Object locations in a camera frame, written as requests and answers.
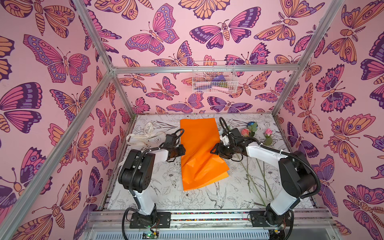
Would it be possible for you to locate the white fake flower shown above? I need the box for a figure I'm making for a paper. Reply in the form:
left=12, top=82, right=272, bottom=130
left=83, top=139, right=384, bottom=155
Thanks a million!
left=216, top=118, right=267, bottom=207

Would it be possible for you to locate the orange wrapping paper sheet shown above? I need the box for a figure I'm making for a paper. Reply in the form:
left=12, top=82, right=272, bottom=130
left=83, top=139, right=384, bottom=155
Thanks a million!
left=180, top=119, right=230, bottom=191

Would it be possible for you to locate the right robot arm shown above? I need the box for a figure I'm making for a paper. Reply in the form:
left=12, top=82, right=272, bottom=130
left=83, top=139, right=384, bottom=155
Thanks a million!
left=211, top=127, right=321, bottom=226

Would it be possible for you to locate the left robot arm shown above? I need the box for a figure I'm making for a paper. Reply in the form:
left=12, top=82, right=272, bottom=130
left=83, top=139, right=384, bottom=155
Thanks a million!
left=118, top=129, right=186, bottom=216

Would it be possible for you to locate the white ribbon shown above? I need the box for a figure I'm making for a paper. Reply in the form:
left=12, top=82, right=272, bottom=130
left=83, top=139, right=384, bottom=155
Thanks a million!
left=126, top=122, right=166, bottom=148

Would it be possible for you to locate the green circuit board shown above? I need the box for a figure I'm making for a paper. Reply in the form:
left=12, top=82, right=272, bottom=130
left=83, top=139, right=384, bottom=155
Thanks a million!
left=142, top=232, right=159, bottom=240

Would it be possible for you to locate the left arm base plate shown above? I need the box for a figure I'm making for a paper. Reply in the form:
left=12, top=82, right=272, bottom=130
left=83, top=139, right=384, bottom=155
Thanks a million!
left=129, top=212, right=171, bottom=229

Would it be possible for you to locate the white wire basket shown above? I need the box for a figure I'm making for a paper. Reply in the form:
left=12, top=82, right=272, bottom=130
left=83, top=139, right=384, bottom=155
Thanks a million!
left=191, top=61, right=239, bottom=95

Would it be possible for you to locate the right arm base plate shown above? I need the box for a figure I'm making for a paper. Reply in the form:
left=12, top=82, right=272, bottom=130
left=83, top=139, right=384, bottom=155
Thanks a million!
left=249, top=210, right=294, bottom=229

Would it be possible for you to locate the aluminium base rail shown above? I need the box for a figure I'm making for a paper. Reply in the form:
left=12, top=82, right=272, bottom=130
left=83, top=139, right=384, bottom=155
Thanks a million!
left=81, top=209, right=343, bottom=240

